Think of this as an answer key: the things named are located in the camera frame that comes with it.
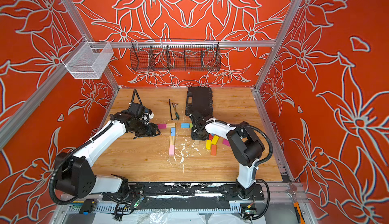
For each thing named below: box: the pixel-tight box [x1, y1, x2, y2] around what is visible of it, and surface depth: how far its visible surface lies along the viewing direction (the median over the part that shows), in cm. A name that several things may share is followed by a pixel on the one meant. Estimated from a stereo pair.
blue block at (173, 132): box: [170, 127, 176, 137], surface depth 95 cm
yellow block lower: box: [205, 139, 212, 151], surface depth 89 cm
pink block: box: [169, 144, 175, 156], surface depth 87 cm
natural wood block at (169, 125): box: [166, 123, 176, 129], surface depth 100 cm
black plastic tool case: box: [185, 86, 214, 117], surface depth 109 cm
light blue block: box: [180, 123, 190, 129], surface depth 100 cm
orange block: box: [210, 144, 217, 156], surface depth 89 cm
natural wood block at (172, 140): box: [169, 135, 176, 146], surface depth 92 cm
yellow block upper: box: [211, 134, 220, 145], surface depth 92 cm
